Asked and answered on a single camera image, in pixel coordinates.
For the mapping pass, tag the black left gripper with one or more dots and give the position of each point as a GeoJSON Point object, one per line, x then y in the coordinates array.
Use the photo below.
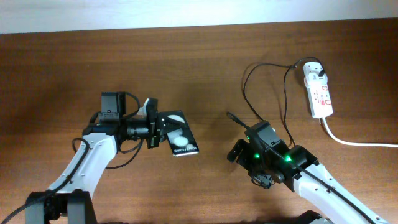
{"type": "Point", "coordinates": [153, 130]}

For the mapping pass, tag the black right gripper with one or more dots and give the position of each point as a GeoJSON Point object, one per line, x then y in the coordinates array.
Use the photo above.
{"type": "Point", "coordinates": [243, 158]}

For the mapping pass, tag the black smartphone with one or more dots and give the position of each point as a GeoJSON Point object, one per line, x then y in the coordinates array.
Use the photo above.
{"type": "Point", "coordinates": [181, 141]}

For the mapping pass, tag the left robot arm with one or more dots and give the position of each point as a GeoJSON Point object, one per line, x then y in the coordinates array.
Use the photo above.
{"type": "Point", "coordinates": [71, 194]}

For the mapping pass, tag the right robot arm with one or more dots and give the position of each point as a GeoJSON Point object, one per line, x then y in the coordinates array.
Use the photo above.
{"type": "Point", "coordinates": [268, 161]}

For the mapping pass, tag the white usb charger adapter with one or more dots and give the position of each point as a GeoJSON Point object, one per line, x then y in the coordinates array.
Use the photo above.
{"type": "Point", "coordinates": [314, 74]}

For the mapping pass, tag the white power strip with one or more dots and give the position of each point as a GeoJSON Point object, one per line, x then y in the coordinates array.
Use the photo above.
{"type": "Point", "coordinates": [320, 101]}

